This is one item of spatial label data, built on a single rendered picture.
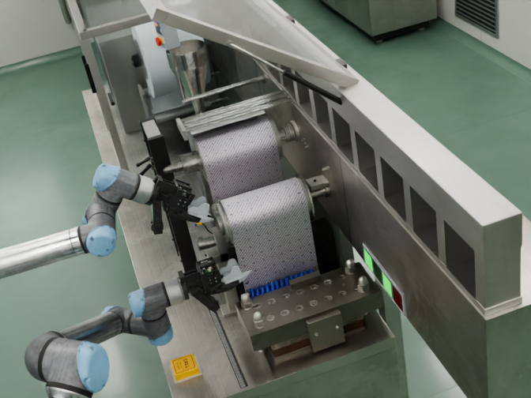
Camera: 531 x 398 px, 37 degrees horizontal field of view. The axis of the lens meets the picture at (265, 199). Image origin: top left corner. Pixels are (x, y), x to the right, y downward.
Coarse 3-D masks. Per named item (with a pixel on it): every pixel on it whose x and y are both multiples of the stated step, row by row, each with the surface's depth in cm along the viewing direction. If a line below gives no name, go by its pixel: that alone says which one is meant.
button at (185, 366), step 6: (192, 354) 234; (174, 360) 233; (180, 360) 232; (186, 360) 232; (192, 360) 231; (174, 366) 230; (180, 366) 230; (186, 366) 229; (192, 366) 229; (174, 372) 229; (180, 372) 228; (186, 372) 228; (192, 372) 228; (198, 372) 229; (180, 378) 228
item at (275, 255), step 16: (304, 224) 232; (256, 240) 230; (272, 240) 231; (288, 240) 233; (304, 240) 235; (240, 256) 231; (256, 256) 232; (272, 256) 234; (288, 256) 236; (304, 256) 238; (256, 272) 235; (272, 272) 237; (288, 272) 239
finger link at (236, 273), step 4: (232, 268) 229; (236, 268) 230; (232, 272) 230; (236, 272) 230; (240, 272) 231; (244, 272) 233; (248, 272) 233; (224, 276) 230; (228, 276) 230; (232, 276) 231; (236, 276) 231; (240, 276) 231; (244, 276) 232; (224, 280) 230; (228, 280) 231; (232, 280) 231; (240, 280) 231
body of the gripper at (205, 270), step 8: (200, 264) 230; (208, 264) 230; (184, 272) 228; (192, 272) 228; (200, 272) 226; (208, 272) 226; (216, 272) 227; (184, 280) 227; (192, 280) 228; (200, 280) 229; (208, 280) 227; (216, 280) 229; (184, 288) 227; (192, 288) 229; (200, 288) 230; (208, 288) 228; (216, 288) 229; (184, 296) 228
